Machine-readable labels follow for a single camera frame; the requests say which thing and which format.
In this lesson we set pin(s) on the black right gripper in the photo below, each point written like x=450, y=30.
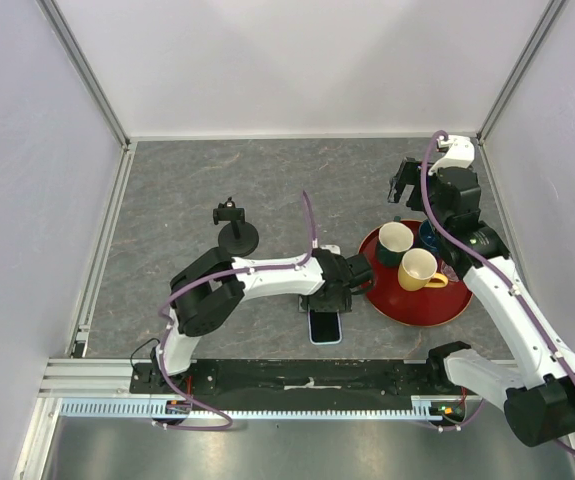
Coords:
x=409, y=172

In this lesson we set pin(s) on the aluminium frame post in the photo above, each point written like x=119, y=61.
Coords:
x=66, y=37
x=535, y=41

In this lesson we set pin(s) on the red round tray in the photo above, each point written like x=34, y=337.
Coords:
x=426, y=307

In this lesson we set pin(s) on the aluminium frame post left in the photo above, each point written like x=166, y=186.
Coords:
x=66, y=37

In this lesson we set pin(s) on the green mug cream inside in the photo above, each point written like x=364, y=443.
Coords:
x=394, y=239

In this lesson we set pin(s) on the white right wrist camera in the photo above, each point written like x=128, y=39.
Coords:
x=457, y=151

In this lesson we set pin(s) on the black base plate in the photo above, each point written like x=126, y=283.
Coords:
x=311, y=385

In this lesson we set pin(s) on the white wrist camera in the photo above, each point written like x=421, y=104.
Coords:
x=335, y=249
x=457, y=151

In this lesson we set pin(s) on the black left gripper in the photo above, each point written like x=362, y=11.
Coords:
x=341, y=302

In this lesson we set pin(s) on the black phone stand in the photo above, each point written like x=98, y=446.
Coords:
x=238, y=237

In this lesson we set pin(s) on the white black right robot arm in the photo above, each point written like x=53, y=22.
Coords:
x=538, y=397

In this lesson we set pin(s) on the aluminium front rail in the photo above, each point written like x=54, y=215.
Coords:
x=86, y=378

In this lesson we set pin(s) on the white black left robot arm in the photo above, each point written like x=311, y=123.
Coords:
x=206, y=293

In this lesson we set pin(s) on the yellow mug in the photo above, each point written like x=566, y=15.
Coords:
x=418, y=269

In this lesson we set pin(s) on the phone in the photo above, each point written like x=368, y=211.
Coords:
x=324, y=328

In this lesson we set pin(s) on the dark blue cup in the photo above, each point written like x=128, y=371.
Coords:
x=427, y=239

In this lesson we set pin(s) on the aluminium frame post right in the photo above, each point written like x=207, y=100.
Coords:
x=535, y=41

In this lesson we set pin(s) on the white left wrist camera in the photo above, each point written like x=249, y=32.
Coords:
x=335, y=249

